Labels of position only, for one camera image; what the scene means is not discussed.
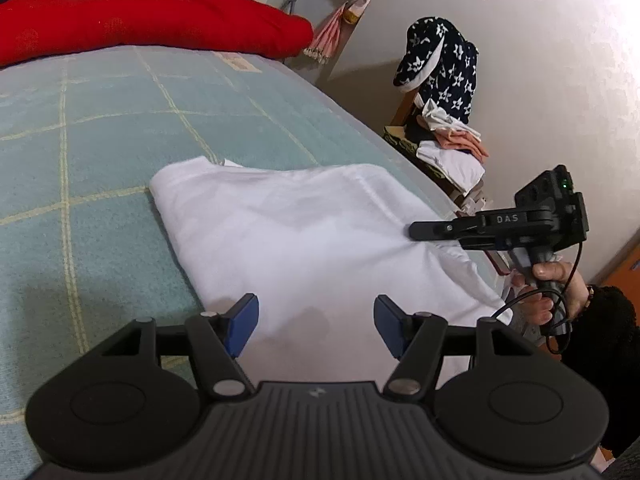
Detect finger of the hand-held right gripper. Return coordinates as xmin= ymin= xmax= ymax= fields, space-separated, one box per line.
xmin=408 ymin=219 xmax=481 ymax=242

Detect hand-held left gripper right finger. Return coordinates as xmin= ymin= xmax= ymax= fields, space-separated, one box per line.
xmin=374 ymin=295 xmax=532 ymax=401

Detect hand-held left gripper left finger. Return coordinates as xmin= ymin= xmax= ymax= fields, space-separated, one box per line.
xmin=100 ymin=293 xmax=260 ymax=401

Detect white printed t-shirt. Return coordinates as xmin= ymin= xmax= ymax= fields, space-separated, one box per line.
xmin=149 ymin=156 xmax=513 ymax=386

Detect person's right forearm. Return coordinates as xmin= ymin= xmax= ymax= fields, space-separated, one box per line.
xmin=559 ymin=285 xmax=640 ymax=461

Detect folded white clothes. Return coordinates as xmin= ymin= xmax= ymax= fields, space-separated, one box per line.
xmin=417 ymin=140 xmax=487 ymax=194

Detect person's right hand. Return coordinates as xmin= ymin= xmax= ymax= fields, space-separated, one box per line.
xmin=510 ymin=261 xmax=591 ymax=326

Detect pink garment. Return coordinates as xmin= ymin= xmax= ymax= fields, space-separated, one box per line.
xmin=432 ymin=127 xmax=490 ymax=160

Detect wooden chair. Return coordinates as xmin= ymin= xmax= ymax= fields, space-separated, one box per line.
xmin=382 ymin=95 xmax=487 ymax=202

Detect crumpled white cloth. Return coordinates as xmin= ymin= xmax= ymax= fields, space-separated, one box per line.
xmin=415 ymin=100 xmax=482 ymax=139

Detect navy star-printed garment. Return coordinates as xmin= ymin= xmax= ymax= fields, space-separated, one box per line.
xmin=392 ymin=16 xmax=479 ymax=125

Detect red quilt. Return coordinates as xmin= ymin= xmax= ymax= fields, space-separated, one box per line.
xmin=0 ymin=0 xmax=315 ymax=69

